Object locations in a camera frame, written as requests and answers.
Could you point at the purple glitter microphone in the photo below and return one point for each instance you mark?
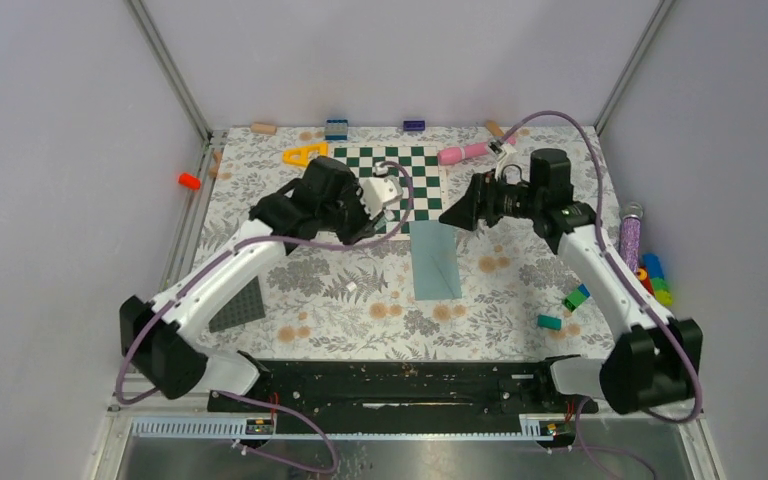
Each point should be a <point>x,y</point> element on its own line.
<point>630,234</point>

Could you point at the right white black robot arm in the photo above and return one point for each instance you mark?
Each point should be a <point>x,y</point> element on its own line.
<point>655,358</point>

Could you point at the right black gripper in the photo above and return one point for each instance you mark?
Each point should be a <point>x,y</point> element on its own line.
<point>479,203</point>

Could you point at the wooden cylinder peg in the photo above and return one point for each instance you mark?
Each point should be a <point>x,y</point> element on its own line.
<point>263,128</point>
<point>494,129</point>

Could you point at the yellow triangle toy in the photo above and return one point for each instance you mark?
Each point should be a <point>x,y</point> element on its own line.
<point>302,156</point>

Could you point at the orange red small cylinder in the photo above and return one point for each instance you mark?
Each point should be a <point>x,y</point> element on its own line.
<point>189,181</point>

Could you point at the purple lego brick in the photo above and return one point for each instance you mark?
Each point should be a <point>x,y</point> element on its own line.
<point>413,125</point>

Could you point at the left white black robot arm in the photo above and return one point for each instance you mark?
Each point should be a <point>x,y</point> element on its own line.
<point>328,207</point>

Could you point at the pink toy microphone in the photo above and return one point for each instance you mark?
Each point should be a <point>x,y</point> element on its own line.
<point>453,155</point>

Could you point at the grey lego baseplate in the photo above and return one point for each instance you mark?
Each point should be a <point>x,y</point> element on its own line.
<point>245,307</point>

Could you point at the colourful block toy pile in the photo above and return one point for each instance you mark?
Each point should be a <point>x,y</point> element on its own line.
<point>653,278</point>

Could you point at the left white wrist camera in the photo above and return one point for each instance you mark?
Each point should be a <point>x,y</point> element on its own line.
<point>378,193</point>

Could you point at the green white chessboard mat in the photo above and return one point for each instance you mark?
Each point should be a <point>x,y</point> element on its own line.
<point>421,162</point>

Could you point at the left wooden cylinder peg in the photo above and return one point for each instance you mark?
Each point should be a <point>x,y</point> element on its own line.
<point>263,128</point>

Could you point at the right wooden cylinder peg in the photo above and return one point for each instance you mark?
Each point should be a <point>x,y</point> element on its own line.
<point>494,129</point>

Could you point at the grey-blue envelope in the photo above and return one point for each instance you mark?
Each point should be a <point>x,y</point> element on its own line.
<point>434,260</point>

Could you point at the floral patterned table mat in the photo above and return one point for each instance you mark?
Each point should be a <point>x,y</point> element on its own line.
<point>508,275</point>

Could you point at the teal small block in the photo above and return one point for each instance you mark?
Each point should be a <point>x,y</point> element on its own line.
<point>549,322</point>

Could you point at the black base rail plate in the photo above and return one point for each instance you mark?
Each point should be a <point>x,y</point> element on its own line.
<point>414,397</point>

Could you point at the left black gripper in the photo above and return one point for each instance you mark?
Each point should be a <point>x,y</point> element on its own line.
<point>366,226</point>

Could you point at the blue grey lego brick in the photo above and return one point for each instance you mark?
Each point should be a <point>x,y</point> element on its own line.
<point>336,130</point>

